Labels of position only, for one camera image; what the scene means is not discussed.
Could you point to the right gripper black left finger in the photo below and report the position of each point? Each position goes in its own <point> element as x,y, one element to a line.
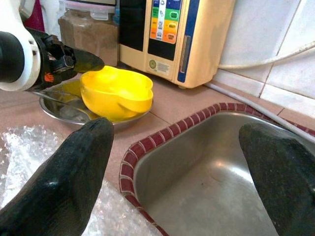
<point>56,186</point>

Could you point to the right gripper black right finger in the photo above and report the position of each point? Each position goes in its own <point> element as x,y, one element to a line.
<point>285,182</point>

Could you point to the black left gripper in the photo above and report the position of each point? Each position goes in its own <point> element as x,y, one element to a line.
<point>49,64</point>

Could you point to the yellow plastic bowl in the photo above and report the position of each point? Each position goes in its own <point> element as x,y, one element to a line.
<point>115,96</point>

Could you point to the clear jar brown powder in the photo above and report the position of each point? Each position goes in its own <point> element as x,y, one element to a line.
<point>91,37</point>

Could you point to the clear bubble wrap sheet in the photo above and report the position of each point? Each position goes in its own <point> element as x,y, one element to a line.
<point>19,152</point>

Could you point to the metal fork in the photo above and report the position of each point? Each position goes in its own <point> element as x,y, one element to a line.
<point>49,96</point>

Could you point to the stainless steel plate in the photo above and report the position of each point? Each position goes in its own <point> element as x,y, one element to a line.
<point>64,113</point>

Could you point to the magenta plastic container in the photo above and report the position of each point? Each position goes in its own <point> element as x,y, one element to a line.
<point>37,17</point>

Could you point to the stainless steel sink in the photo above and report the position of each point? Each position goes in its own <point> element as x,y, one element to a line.
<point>197,184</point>

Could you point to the cream water ionizer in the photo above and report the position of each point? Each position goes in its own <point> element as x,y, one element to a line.
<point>209,37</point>

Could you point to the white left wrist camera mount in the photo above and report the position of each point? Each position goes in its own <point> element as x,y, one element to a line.
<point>28,59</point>

